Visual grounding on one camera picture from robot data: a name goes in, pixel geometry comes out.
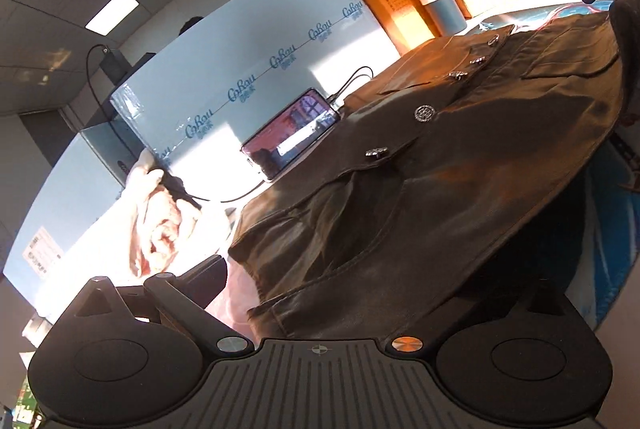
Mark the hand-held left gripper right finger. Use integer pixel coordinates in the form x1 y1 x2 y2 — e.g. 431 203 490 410
387 280 577 355

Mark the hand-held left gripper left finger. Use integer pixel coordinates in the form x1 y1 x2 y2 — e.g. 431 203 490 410
64 255 252 355

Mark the brown leather jacket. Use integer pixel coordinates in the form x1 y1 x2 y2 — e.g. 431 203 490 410
227 0 640 345

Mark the pink cloth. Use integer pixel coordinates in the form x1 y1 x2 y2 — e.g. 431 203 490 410
125 149 261 337

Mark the grey box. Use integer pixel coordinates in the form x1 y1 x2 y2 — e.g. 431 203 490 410
80 116 151 190

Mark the black smartphone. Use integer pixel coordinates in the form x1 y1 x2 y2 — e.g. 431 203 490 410
240 88 342 182

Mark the white film-covered board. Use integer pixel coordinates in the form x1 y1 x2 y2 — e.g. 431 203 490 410
110 0 401 210

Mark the ceiling light panel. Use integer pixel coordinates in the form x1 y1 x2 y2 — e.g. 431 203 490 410
85 0 140 34

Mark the black charging cable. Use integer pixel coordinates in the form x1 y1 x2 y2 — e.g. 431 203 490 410
324 66 375 110
165 171 275 206

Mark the black wall box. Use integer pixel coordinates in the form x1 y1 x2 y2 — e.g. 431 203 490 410
97 53 156 86

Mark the black wall cable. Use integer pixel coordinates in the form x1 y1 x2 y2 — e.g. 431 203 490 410
86 44 126 124

